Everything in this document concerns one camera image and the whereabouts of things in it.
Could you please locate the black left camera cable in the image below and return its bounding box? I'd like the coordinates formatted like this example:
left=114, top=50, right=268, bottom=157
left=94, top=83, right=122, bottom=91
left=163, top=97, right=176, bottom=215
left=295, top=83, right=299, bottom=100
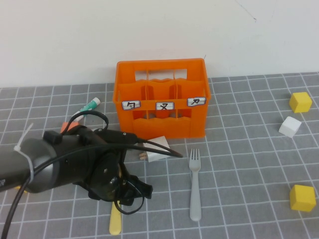
left=0, top=138, right=184, bottom=239

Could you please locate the grey plastic fork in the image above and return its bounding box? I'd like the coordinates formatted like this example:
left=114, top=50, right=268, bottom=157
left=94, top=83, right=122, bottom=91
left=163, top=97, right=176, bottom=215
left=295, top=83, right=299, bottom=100
left=188, top=148, right=202, bottom=222

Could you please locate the white green glue stick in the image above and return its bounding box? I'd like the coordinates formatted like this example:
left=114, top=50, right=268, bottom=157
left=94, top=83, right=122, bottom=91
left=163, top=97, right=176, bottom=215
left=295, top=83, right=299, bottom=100
left=72, top=97, right=101, bottom=122

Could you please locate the white power adapter plug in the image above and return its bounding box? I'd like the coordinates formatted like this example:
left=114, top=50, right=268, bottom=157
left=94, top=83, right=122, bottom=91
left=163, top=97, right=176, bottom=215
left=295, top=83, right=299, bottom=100
left=139, top=135, right=171, bottom=163

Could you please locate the white label with fork character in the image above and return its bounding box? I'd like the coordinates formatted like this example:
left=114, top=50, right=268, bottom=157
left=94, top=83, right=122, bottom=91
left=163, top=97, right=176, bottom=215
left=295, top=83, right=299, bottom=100
left=156, top=101, right=174, bottom=111

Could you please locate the yellow cube block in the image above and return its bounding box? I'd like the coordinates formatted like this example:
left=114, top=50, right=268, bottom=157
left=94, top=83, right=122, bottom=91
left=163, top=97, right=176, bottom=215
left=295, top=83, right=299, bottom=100
left=289, top=184, right=317, bottom=213
left=289, top=92, right=313, bottom=114

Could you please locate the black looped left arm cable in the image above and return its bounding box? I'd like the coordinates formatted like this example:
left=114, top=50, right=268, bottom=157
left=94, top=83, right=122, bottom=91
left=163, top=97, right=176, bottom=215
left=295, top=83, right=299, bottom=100
left=66, top=111, right=110, bottom=135

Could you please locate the salmon orange house-shaped block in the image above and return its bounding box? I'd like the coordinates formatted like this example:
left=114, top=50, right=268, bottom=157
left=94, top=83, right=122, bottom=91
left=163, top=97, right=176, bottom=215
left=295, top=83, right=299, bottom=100
left=60, top=121, right=81, bottom=133

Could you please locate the orange plastic cutlery holder crate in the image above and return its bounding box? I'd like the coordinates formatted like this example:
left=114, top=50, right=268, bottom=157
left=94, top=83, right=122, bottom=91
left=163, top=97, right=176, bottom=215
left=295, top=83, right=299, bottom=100
left=112, top=58, right=212, bottom=141

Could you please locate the white cube block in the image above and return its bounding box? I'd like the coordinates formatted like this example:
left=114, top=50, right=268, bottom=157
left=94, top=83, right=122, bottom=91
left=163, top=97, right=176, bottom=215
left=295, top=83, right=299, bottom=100
left=278, top=116, right=302, bottom=138

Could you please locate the white label with spoon character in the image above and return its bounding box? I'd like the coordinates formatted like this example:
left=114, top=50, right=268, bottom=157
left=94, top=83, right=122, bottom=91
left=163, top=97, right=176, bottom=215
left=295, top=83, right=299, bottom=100
left=121, top=100, right=142, bottom=111

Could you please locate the thin black left gripper cable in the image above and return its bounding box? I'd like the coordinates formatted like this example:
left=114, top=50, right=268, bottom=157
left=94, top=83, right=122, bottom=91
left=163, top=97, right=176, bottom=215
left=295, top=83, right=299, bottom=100
left=113, top=179, right=146, bottom=215

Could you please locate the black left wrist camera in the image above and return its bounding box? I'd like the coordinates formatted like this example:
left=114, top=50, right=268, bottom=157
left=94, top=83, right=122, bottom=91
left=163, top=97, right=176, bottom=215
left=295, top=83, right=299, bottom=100
left=92, top=127, right=138, bottom=145

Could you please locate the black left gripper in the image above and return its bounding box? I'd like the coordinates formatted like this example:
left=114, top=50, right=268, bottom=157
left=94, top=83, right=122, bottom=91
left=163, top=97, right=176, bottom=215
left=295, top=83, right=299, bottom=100
left=89, top=150, right=153, bottom=207

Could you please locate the white label with knife character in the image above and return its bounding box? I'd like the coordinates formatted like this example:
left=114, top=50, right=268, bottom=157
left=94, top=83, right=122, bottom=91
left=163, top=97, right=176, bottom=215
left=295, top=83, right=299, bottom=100
left=187, top=97, right=207, bottom=107

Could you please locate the grey checked tablecloth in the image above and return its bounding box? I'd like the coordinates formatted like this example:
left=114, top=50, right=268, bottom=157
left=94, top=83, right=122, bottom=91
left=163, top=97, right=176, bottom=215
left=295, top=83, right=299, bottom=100
left=0, top=72, right=319, bottom=239

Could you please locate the white zip tie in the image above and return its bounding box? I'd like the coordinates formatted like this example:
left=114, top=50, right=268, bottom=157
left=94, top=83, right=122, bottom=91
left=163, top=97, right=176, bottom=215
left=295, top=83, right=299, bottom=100
left=13, top=122, right=35, bottom=186

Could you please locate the yellow plastic knife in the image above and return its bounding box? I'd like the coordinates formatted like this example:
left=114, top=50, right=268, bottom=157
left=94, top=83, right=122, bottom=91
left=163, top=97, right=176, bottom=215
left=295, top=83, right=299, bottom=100
left=109, top=201, right=123, bottom=236

